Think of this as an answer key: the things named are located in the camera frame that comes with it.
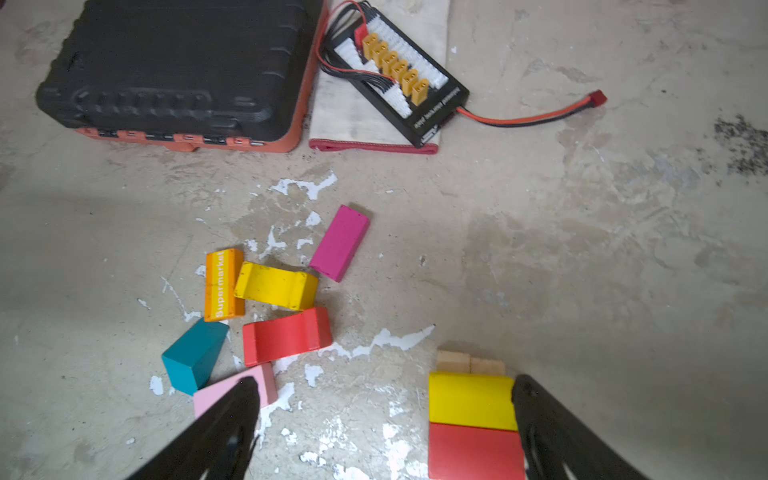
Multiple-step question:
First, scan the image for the black charging board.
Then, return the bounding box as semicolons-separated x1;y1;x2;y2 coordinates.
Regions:
317;0;471;149

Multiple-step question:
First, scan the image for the red arch block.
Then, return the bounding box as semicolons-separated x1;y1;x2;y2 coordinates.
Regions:
243;307;333;367

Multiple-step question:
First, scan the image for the yellow rectangular block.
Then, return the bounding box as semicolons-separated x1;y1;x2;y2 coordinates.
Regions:
428;371;518;431

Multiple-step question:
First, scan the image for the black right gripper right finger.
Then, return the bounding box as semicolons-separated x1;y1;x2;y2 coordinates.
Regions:
511;374;645;479

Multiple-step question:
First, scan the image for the natural wood block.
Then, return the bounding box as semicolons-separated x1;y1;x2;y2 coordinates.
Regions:
470;357;506;376
436;350;472;374

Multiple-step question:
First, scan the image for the black red tool case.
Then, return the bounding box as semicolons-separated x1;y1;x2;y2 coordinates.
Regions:
36;1;328;153

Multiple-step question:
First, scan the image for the pink block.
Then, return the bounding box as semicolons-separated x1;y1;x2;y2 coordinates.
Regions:
193;363;278;419

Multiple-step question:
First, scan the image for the magenta block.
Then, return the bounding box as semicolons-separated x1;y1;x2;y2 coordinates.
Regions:
310;205;370;283

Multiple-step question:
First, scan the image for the yellow arch block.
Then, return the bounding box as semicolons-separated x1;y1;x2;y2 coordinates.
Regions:
234;262;318;311

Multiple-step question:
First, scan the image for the teal block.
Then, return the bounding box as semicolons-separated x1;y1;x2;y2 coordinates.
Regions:
161;319;229;395

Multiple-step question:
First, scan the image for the red rectangular block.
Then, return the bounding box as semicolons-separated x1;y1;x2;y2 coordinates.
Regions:
428;423;526;480

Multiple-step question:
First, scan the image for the red black power cable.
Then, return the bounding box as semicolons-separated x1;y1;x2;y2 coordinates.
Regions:
455;89;608;128

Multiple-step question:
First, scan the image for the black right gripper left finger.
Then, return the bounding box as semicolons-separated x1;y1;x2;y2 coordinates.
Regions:
130;390;260;479

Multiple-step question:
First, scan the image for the orange supermarket block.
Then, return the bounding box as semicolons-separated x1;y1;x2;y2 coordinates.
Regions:
204;248;245;322

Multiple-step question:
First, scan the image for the beige work glove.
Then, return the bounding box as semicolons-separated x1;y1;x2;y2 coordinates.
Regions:
308;0;452;156

